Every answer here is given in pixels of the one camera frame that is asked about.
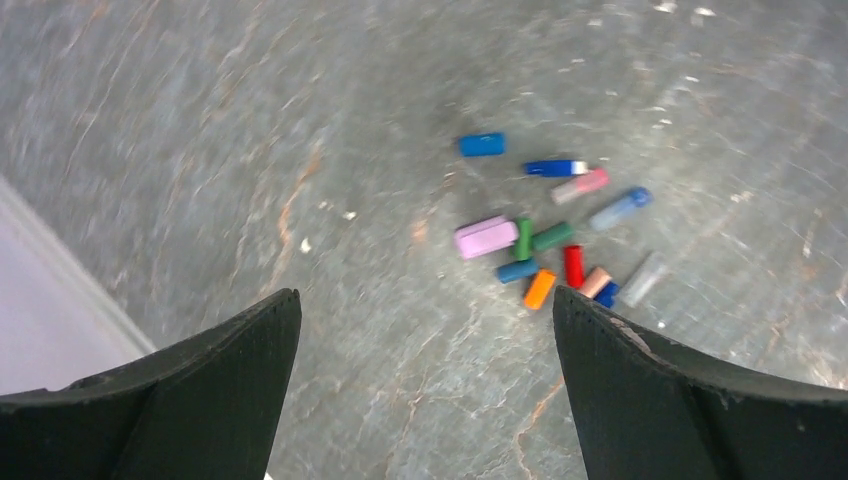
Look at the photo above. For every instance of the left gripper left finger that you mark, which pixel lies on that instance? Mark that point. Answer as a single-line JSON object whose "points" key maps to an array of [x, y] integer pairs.
{"points": [[207, 407]]}

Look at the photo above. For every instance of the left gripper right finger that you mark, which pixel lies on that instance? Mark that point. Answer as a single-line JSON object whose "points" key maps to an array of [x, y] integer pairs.
{"points": [[648, 407]]}

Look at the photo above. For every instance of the clear grey pen cap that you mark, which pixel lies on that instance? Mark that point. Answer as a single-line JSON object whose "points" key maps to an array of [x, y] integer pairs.
{"points": [[644, 278]]}

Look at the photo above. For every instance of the beige marker cap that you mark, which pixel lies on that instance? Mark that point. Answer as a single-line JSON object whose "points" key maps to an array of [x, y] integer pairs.
{"points": [[594, 283]]}

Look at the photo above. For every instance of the orange marker cap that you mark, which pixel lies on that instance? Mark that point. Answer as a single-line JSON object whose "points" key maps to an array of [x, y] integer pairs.
{"points": [[540, 287]]}

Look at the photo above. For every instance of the red marker cap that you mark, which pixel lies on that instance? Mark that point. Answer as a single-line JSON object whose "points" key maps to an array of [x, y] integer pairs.
{"points": [[573, 266]]}

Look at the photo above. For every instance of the green marker cap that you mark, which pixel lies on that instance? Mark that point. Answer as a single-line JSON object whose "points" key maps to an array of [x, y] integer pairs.
{"points": [[522, 248], [554, 236]]}

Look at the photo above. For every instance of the clear blue pen cap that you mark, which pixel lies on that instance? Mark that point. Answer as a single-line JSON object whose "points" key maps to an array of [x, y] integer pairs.
{"points": [[621, 208]]}

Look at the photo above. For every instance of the pink highlighter cap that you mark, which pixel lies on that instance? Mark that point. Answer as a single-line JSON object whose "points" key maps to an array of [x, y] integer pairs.
{"points": [[485, 237]]}

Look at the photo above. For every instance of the pink thin pen cap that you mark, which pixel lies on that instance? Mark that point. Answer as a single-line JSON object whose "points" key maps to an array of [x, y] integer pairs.
{"points": [[592, 180]]}

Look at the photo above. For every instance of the blue cap with clip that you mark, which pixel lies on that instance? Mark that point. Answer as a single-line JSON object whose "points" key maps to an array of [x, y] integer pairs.
{"points": [[556, 168]]}

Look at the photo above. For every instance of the dark blue marker cap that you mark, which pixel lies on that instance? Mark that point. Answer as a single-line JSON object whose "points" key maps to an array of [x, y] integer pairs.
{"points": [[606, 296]]}

